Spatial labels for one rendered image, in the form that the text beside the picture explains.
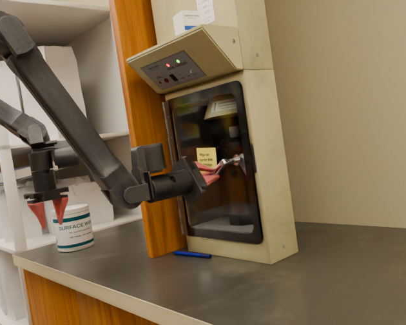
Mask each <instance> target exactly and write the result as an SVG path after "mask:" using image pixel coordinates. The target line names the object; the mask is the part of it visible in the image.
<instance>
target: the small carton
mask: <svg viewBox="0 0 406 325"><path fill-rule="evenodd" d="M173 24H174V28H175V36H176V35H179V34H181V33H183V32H185V31H187V30H190V29H192V28H194V27H196V26H198V25H201V24H202V21H201V16H200V11H190V10H182V11H180V12H179V13H178V14H177V15H175V16H174V17H173Z"/></svg>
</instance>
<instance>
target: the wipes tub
mask: <svg viewBox="0 0 406 325"><path fill-rule="evenodd" d="M52 219H53V226H54V230H55V238H56V241H57V247H58V251H59V252H71V251H78V250H83V249H85V248H89V247H90V246H92V245H93V244H94V238H93V231H92V223H91V218H90V211H89V206H88V204H76V205H71V206H67V207H66V209H65V211H64V216H63V224H62V225H60V224H59V222H58V220H57V216H56V213H55V210H52Z"/></svg>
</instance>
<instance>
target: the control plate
mask: <svg viewBox="0 0 406 325"><path fill-rule="evenodd" d="M177 59H178V60H179V61H180V63H178V62H176V60H177ZM166 64H169V65H170V67H168V66H166ZM140 69H141V70H142V71H143V72H144V73H145V74H146V75H147V76H148V77H149V78H150V79H151V80H152V81H153V82H154V83H155V84H156V85H157V86H158V87H159V88H160V89H161V90H164V89H167V88H170V87H172V86H176V85H179V84H182V83H186V82H188V81H192V80H194V79H198V78H201V77H204V76H206V74H205V73H204V72H203V71H202V70H201V69H200V68H199V67H198V65H197V64H196V63H195V62H194V61H193V60H192V58H191V57H190V56H189V55H188V54H187V53H186V52H185V51H184V50H183V51H181V52H178V53H176V54H173V55H171V56H169V57H166V58H163V59H161V60H159V61H156V62H154V63H151V64H149V65H147V66H144V67H142V68H140ZM190 70H193V72H190ZM184 72H187V74H186V75H184ZM171 74H173V75H174V76H175V77H176V78H177V79H178V81H174V80H173V79H172V78H171V77H170V76H169V75H171ZM178 74H180V75H181V76H180V77H179V75H178ZM165 78H166V79H168V80H169V82H168V83H166V82H165V81H164V79H165ZM159 81H160V82H161V83H162V84H160V83H159Z"/></svg>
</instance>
